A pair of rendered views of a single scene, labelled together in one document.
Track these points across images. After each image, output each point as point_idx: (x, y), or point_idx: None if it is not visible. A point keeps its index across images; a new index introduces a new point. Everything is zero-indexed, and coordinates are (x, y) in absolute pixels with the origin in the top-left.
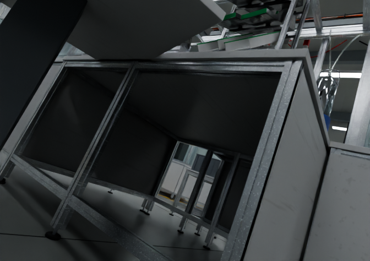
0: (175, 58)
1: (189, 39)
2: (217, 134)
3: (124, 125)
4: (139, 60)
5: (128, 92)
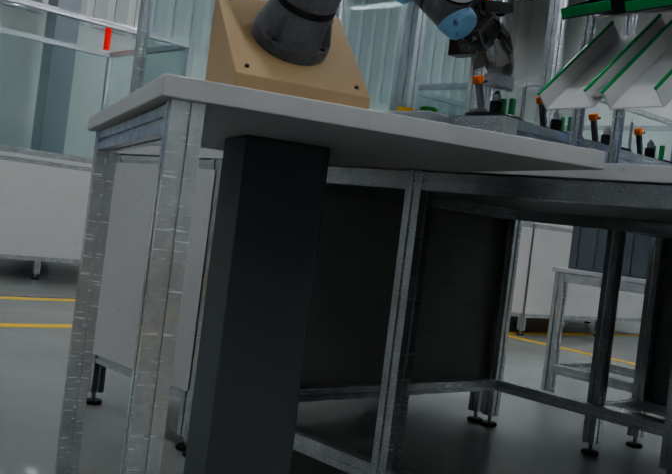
0: (509, 173)
1: (508, 55)
2: (626, 211)
3: (379, 238)
4: (423, 171)
5: (420, 243)
